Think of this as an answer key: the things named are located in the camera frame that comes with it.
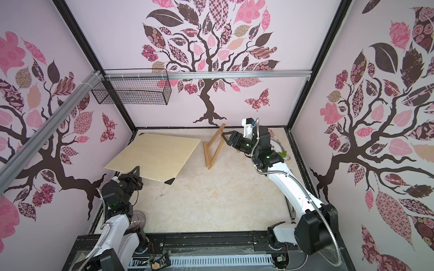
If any green leafy vegetable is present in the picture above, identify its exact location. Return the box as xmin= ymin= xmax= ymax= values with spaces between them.
xmin=278 ymin=151 xmax=290 ymax=160

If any black wire basket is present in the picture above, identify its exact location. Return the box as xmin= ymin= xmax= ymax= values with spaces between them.
xmin=92 ymin=68 xmax=172 ymax=106

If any small circuit board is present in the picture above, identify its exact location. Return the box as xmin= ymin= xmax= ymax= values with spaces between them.
xmin=151 ymin=253 xmax=172 ymax=271

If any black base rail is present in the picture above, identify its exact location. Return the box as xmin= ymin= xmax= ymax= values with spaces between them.
xmin=62 ymin=230 xmax=356 ymax=271

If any small wooden easel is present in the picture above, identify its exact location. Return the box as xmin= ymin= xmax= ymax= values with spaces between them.
xmin=203 ymin=124 xmax=226 ymax=170

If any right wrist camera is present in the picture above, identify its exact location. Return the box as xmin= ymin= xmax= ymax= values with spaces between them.
xmin=242 ymin=118 xmax=259 ymax=140

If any diagonal aluminium bar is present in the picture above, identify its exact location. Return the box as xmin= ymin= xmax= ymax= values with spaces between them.
xmin=1 ymin=70 xmax=104 ymax=193

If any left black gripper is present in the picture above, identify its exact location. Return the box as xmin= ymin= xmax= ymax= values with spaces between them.
xmin=119 ymin=165 xmax=145 ymax=202

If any right metal flexible conduit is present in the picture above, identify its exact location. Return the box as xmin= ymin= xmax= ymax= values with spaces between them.
xmin=252 ymin=118 xmax=342 ymax=268

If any horizontal aluminium bar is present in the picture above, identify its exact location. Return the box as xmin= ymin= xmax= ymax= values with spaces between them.
xmin=104 ymin=70 xmax=313 ymax=80

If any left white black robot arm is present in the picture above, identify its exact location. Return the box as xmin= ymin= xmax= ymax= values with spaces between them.
xmin=72 ymin=166 xmax=149 ymax=271

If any light wooden canvas board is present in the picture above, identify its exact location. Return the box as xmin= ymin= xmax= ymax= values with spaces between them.
xmin=105 ymin=133 xmax=200 ymax=182

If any floral rectangular tray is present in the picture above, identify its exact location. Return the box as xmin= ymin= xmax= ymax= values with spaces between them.
xmin=269 ymin=128 xmax=284 ymax=152

